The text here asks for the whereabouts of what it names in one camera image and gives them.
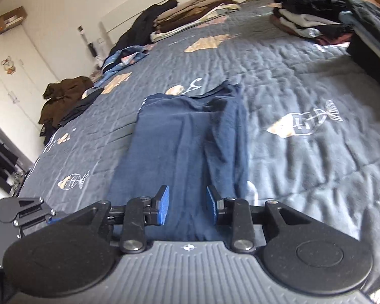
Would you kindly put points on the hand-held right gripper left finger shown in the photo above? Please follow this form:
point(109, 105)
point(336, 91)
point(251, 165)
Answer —
point(163, 205)

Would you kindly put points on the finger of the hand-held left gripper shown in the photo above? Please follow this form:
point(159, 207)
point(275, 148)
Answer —
point(34, 210)

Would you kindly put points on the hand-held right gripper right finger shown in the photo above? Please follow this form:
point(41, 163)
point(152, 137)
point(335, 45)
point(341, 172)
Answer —
point(213, 204)

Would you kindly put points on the navy printed t-shirt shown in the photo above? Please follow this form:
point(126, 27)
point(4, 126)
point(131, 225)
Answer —
point(171, 139)

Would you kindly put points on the dark clothes rack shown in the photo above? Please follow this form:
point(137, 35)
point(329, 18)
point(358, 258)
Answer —
point(3, 158)

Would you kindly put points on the pile of black clothes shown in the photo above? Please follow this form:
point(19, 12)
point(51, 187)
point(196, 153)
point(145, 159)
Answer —
point(142, 28)

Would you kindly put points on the stack of brown folded clothes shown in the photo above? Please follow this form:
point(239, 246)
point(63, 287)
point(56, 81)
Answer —
point(190, 12)

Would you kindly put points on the stack of grey folded clothes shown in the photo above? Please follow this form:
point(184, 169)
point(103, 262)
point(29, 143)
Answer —
point(373, 31)

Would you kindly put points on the black folded garment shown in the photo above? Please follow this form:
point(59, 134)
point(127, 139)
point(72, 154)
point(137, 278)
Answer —
point(82, 104)

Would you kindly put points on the brown jacket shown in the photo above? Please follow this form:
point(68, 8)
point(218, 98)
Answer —
point(63, 95)

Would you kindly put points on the white wardrobe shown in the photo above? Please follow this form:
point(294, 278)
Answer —
point(19, 85)

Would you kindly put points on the grey-blue quilted blanket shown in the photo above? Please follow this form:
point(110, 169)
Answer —
point(304, 85)

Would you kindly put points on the light blue printed garment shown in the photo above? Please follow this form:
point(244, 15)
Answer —
point(123, 57)

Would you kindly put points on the cardboard box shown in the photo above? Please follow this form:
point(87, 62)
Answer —
point(11, 17)

